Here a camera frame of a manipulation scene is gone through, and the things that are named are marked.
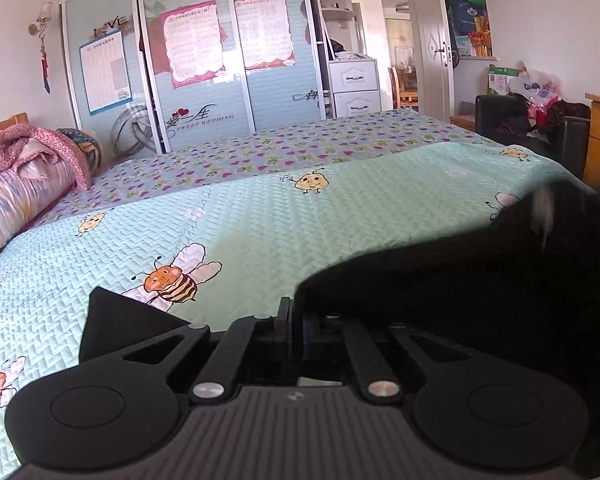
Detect red plastic bag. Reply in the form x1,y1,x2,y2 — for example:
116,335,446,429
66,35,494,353
527,102,563,133

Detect wooden headboard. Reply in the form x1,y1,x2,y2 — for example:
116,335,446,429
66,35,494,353
0,112,29,146

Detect pink-bordered paper poster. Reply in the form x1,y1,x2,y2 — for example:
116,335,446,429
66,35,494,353
234,0,297,71
161,1,226,90

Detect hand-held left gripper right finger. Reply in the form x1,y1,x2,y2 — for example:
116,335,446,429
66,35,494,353
300,310,462,405

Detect red hanging ornament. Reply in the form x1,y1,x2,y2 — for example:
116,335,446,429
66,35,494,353
40,35,52,93

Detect hanging colourful bags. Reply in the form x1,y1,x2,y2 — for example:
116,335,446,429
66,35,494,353
442,0,493,58

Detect green white carton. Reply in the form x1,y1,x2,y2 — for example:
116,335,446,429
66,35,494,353
487,64,518,97

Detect white door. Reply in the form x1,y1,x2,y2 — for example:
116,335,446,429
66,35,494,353
412,0,456,123

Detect blue yellow patterned pillow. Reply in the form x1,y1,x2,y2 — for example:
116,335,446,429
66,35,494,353
57,127,103,176

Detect blue-framed wall chart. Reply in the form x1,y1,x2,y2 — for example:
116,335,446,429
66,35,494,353
79,30,132,116

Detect black armchair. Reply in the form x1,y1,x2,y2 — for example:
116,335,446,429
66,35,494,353
474,94,592,181

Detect pink speckled blanket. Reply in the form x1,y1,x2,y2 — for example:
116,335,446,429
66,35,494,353
0,125,92,191

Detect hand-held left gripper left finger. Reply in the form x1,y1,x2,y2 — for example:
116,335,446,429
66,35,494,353
124,298,297,405

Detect white drawer cabinet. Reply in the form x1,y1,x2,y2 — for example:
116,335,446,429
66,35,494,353
327,55,382,118

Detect green bee-print quilt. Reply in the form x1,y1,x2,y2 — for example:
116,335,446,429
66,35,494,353
0,141,600,466

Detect light blue sliding-door wardrobe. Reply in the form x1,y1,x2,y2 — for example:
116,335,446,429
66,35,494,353
59,0,331,156

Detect wooden chair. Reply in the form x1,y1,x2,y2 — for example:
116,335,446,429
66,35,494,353
391,66,418,111

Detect white plastic bag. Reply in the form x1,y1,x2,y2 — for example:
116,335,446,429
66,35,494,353
509,62,565,103

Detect rolled lavender floral quilt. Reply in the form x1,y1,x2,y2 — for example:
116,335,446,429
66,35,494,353
0,140,78,266

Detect low wooden table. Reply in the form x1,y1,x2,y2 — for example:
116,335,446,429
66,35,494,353
450,112,478,133

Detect wall lamp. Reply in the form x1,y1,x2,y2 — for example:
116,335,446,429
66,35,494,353
28,2,54,37

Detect black long-sleeved shirt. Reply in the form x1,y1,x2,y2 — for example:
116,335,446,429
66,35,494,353
79,180,600,480

